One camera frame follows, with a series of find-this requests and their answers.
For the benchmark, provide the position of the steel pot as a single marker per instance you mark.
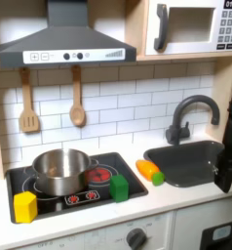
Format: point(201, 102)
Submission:
point(61, 177)

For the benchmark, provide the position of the dark grey sink basin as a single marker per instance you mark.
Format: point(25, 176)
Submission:
point(186, 166)

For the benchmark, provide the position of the dark grey tap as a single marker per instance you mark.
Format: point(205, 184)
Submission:
point(179, 127)

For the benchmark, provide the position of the black dishwasher panel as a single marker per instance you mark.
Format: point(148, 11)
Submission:
point(221, 236)

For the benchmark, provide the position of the orange toy carrot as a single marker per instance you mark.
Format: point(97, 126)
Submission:
point(148, 170)

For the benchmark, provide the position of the black stove top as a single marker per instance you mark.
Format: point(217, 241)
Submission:
point(121, 169)

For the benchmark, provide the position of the green block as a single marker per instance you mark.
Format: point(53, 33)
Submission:
point(119, 188)

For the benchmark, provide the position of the grey oven knob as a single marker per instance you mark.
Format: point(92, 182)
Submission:
point(136, 238)

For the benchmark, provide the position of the white toy microwave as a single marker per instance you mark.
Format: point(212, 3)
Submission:
point(192, 26)

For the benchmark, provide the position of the wooden spoon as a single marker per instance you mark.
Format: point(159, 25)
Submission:
point(77, 107)

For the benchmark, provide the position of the grey range hood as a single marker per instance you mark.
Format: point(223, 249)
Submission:
point(66, 42)

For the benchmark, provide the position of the yellow block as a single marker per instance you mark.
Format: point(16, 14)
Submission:
point(24, 207)

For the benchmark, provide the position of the wooden slotted spatula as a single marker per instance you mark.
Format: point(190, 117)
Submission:
point(28, 110)

